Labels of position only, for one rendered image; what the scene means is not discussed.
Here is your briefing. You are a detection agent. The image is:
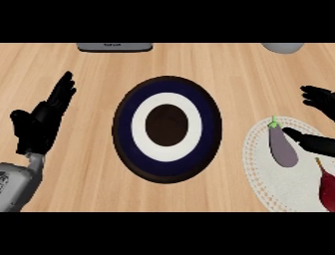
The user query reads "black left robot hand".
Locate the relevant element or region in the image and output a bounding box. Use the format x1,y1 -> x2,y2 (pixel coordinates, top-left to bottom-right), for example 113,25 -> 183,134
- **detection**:
8,70 -> 78,156

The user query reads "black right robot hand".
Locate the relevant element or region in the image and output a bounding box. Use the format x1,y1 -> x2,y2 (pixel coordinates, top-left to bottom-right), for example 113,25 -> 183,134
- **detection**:
280,85 -> 335,164

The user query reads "white round placemat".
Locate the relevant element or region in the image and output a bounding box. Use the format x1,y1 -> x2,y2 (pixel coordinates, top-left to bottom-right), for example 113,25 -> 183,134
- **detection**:
242,116 -> 335,213

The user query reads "dark blue and white plate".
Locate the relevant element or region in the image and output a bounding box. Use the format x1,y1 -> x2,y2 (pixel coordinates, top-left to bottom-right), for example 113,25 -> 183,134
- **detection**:
112,75 -> 222,184

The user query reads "purple eggplant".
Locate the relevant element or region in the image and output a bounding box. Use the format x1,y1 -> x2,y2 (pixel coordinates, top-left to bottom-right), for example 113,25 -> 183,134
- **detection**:
265,116 -> 299,168

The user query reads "grey flat appliance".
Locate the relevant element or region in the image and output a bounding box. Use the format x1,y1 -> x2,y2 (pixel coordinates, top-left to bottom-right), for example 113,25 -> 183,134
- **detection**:
75,43 -> 154,54

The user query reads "pale grey round object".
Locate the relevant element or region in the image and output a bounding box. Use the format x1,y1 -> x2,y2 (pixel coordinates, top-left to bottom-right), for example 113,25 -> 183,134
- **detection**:
259,43 -> 305,55

